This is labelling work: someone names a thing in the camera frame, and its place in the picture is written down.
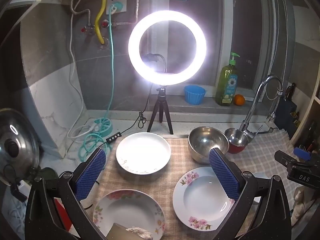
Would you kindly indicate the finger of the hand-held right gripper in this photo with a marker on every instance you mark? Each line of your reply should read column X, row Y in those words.
column 282, row 156

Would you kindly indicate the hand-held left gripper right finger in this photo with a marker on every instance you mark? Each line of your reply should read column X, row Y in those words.
column 223, row 175

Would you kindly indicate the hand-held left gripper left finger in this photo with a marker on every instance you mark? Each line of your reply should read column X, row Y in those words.
column 91, row 175

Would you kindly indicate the floral rim white plate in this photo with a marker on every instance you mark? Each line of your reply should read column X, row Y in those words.
column 125, row 210
column 200, row 200

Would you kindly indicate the small red steel bowl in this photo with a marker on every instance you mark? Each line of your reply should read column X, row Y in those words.
column 236, row 140

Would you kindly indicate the large steel bowl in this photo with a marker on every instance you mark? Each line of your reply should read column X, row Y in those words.
column 202, row 140

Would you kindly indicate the white plate with grey print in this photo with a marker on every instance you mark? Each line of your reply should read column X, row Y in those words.
column 142, row 152

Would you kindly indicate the person's right hand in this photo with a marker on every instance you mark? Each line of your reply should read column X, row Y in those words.
column 302, row 205

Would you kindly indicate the small blue block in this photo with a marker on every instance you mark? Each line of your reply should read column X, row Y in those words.
column 302, row 153

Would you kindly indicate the grey plaid cloth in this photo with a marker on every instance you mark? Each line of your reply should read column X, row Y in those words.
column 262, row 155

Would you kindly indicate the light blue cup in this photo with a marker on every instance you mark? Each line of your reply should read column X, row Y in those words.
column 261, row 176

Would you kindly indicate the black inline remote control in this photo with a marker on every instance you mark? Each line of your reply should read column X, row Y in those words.
column 114, row 138

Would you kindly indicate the dark knife block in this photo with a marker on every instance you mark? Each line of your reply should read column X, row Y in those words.
column 287, row 110

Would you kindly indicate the red book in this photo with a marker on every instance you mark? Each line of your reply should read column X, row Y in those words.
column 61, row 212

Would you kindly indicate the teal round power strip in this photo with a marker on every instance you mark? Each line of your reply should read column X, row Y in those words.
column 103, row 125

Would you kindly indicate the wooden shelf unit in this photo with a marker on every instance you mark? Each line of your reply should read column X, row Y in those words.
column 308, row 110

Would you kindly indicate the chrome faucet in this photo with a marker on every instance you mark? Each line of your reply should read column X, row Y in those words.
column 252, row 105

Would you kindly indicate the brown flat block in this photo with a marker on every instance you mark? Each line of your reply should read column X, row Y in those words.
column 120, row 232

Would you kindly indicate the pink plaid cloth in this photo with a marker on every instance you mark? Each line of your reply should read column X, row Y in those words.
column 160, row 185

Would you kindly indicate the orange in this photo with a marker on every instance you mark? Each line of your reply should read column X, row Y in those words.
column 239, row 100

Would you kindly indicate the black power adapter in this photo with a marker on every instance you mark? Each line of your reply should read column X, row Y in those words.
column 18, row 193

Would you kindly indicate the glass pot lid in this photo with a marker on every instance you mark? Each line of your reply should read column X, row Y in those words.
column 15, row 142

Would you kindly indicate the blue fluted cup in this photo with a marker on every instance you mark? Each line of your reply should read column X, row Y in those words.
column 195, row 96

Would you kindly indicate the green dish soap bottle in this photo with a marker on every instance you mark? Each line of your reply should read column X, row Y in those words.
column 226, row 85

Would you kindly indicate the black tripod legs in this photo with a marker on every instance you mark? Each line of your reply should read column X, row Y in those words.
column 160, row 105

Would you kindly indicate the black gooseneck phone holder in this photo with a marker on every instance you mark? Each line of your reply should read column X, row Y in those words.
column 163, row 60

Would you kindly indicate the dark glass window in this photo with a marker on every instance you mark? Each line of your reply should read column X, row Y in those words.
column 215, row 17

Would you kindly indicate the metal flexible pipe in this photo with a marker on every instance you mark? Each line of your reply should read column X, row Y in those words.
column 72, row 5
column 136, row 5

